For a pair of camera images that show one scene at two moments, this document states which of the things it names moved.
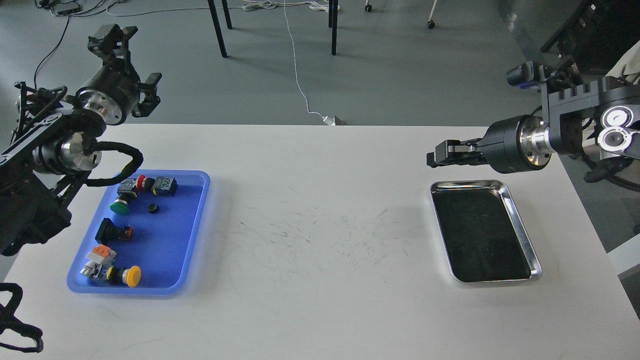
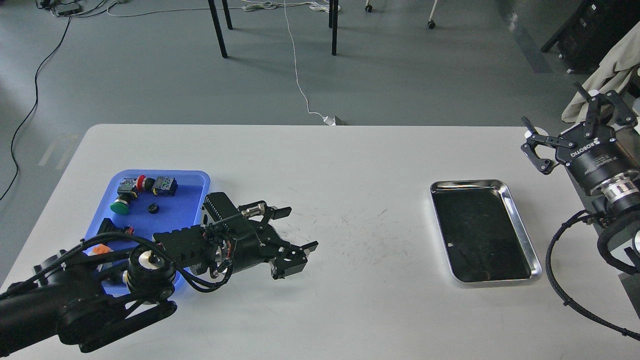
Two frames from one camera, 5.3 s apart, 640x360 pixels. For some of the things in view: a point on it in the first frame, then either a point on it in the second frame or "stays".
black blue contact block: (164, 185) stays
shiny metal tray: (482, 235) stays
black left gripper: (114, 91) -> (254, 245)
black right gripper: (520, 144) -> (593, 154)
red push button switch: (145, 184) stays
